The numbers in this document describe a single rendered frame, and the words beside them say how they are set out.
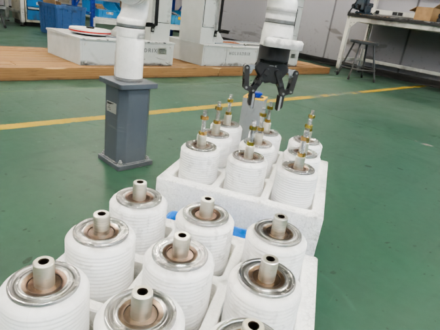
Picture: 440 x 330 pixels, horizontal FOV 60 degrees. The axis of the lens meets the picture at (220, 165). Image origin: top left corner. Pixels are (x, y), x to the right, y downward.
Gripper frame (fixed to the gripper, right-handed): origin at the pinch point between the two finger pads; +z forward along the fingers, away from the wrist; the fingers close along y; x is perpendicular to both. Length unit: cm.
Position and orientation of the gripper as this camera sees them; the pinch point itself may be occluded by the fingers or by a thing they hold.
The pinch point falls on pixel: (264, 103)
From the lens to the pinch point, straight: 98.8
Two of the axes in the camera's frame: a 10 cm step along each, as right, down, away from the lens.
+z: -1.3, 9.2, 3.7
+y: -9.8, -0.7, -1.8
